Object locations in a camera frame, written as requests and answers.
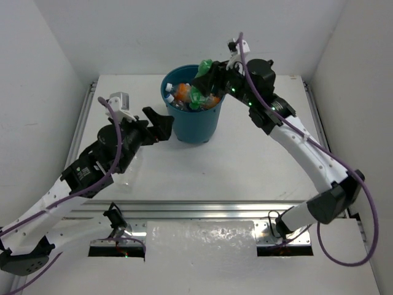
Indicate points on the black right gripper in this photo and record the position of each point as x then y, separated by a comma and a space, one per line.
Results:
205, 82

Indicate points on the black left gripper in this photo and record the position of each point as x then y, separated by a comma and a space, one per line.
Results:
147, 131

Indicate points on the crushed green plastic bottle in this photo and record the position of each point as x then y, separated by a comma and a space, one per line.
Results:
197, 99

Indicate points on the orange bottle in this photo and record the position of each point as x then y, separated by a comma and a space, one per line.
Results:
181, 92

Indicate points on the clear bottle white cap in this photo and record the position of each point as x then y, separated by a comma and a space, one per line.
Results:
177, 104

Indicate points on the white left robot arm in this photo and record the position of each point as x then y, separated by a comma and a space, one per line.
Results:
28, 242

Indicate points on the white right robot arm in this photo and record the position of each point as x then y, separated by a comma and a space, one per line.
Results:
337, 188

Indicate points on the teal plastic bin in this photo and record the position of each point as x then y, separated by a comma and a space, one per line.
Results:
194, 127

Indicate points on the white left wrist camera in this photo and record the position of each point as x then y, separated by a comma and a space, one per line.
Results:
120, 104

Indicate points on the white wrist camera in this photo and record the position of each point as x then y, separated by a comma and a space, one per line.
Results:
235, 47
120, 104

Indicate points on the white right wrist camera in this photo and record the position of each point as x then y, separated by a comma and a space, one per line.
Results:
235, 47

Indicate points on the aluminium table frame rails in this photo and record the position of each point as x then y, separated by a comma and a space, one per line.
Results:
200, 209

